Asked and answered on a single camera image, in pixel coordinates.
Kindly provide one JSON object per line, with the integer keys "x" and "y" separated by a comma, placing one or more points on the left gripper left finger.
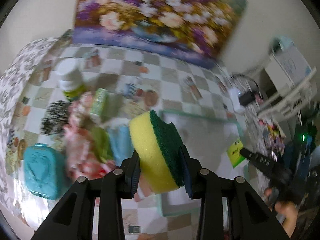
{"x": 72, "y": 217}

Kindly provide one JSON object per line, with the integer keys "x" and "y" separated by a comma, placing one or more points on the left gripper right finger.
{"x": 248, "y": 216}

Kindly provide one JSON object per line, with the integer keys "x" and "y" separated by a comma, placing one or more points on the green tissue pack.
{"x": 98, "y": 109}
{"x": 234, "y": 155}

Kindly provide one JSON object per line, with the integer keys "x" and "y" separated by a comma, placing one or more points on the pink white fuzzy cloth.
{"x": 80, "y": 156}

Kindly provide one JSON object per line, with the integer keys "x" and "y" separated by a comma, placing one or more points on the lime green cloth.
{"x": 102, "y": 146}

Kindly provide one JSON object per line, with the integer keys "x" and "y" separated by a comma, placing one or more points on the blue face mask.
{"x": 121, "y": 144}

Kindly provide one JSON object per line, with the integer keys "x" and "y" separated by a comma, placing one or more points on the leopard print scrunchie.
{"x": 55, "y": 118}

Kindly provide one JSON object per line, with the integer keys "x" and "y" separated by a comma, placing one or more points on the yellow green sponge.
{"x": 157, "y": 144}

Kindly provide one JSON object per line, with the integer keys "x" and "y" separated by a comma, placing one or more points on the person right hand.
{"x": 290, "y": 213}

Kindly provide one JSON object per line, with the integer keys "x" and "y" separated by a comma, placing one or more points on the teal plastic toy case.
{"x": 44, "y": 171}

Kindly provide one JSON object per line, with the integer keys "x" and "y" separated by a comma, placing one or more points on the black power adapter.
{"x": 247, "y": 98}

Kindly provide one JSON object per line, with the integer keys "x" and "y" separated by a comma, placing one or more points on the teal shallow tray box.
{"x": 207, "y": 140}

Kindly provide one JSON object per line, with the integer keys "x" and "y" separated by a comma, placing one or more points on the white power strip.
{"x": 234, "y": 94}

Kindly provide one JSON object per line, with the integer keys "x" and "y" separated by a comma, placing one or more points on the green tissue pack upright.
{"x": 98, "y": 109}

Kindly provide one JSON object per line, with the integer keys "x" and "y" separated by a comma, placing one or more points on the white pill bottle green label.
{"x": 70, "y": 79}

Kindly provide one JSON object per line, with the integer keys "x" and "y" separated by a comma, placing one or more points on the flower painting canvas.
{"x": 194, "y": 31}

